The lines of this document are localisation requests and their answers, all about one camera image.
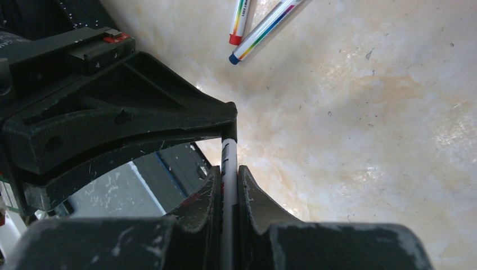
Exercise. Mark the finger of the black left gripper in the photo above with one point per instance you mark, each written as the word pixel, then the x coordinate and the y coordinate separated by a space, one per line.
pixel 65 172
pixel 133 100

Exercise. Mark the black marker without cap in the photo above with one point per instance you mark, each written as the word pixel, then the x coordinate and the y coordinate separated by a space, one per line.
pixel 229 204

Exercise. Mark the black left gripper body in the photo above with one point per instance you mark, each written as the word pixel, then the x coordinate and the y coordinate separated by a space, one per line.
pixel 31 69

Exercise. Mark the blue capped marker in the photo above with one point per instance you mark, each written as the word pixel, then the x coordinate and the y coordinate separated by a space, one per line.
pixel 275 18

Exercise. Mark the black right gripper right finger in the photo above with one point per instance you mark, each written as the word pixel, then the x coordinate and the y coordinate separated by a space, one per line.
pixel 272 238

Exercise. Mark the black marker cap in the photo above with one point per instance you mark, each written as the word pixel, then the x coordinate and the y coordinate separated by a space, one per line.
pixel 229 131

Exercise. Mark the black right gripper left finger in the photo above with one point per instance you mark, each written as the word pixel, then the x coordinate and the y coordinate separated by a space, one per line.
pixel 185 238

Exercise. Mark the red capped marker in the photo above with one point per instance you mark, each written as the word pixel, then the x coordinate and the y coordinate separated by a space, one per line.
pixel 239 19

